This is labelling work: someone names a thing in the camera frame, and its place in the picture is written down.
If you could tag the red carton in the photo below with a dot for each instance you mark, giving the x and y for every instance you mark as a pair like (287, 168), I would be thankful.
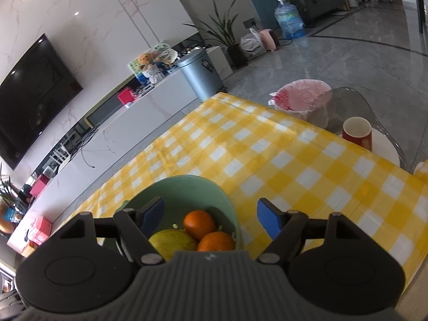
(41, 229)

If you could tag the yellow pear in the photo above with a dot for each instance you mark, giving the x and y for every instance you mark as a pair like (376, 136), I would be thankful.
(170, 244)

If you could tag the pile of plush toys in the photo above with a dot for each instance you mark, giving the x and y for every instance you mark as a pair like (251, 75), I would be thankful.
(155, 62)

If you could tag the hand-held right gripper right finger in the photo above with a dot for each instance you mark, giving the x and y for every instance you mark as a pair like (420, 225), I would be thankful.
(269, 219)

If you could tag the black television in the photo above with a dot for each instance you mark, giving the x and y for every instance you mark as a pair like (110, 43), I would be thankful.
(30, 100)

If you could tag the red cup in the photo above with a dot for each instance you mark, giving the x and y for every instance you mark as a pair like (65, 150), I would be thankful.
(359, 137)

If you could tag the pink box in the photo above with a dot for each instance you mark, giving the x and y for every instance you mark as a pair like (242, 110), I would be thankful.
(40, 189)

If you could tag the potted plant with long leaves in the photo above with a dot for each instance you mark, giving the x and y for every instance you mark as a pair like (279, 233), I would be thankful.
(237, 57)

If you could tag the red box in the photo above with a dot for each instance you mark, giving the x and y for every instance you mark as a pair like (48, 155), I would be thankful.
(126, 96)

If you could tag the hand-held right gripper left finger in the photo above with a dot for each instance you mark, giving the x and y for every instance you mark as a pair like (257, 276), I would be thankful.
(152, 215)

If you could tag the grey metal trash bin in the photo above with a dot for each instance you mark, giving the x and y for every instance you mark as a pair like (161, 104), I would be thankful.
(200, 77)

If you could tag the pink pig-shaped heater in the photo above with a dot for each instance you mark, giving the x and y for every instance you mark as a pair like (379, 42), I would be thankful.
(269, 40)

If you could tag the wall socket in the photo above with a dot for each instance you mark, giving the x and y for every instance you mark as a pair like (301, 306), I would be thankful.
(250, 23)

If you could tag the blue water jug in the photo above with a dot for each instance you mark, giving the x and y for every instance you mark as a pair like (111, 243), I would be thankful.
(289, 20)

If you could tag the white TV cabinet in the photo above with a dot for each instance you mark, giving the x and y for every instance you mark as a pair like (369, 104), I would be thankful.
(133, 130)

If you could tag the pink-lined waste bin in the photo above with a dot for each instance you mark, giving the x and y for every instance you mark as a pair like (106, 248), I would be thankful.
(297, 100)

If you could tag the white plastic bag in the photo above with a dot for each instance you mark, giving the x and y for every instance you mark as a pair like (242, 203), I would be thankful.
(252, 45)

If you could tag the orange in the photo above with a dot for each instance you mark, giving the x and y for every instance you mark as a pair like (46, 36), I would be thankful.
(199, 224)
(215, 242)

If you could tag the green plastic colander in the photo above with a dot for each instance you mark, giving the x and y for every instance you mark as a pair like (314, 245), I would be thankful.
(187, 190)

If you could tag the yellow checked tablecloth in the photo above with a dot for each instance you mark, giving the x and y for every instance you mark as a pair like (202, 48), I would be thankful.
(267, 147)

